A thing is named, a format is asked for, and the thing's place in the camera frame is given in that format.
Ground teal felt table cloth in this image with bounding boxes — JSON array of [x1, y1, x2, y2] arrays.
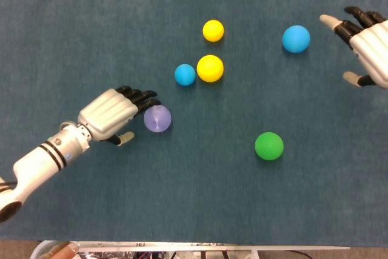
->
[[0, 0, 388, 247]]

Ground black and red wires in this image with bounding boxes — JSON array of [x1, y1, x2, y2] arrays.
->
[[133, 251, 176, 259]]

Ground brown cylindrical object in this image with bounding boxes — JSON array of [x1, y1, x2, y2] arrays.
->
[[45, 241, 80, 259]]

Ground small blue ball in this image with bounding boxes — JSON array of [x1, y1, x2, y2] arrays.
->
[[174, 64, 196, 86]]

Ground green ball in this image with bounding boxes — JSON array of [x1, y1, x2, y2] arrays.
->
[[254, 132, 284, 161]]

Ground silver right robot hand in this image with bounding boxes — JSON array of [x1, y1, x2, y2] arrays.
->
[[319, 6, 388, 90]]

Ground silver crumpled foil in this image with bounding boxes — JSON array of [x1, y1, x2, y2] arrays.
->
[[77, 251, 134, 259]]

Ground large blue ball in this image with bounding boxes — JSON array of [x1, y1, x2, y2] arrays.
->
[[282, 25, 311, 54]]

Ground purple ball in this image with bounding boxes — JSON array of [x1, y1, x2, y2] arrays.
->
[[143, 104, 172, 133]]

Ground white plastic bucket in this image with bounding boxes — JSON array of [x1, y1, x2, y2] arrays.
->
[[30, 240, 72, 259]]

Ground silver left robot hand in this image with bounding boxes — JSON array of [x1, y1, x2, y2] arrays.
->
[[77, 86, 161, 147]]

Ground white metal frame bar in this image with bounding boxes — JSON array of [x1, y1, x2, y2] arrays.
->
[[70, 240, 351, 252]]

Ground large yellow ball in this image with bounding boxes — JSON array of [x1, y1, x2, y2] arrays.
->
[[196, 55, 224, 83]]

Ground small yellow ball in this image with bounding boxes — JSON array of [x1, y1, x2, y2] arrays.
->
[[202, 19, 225, 42]]

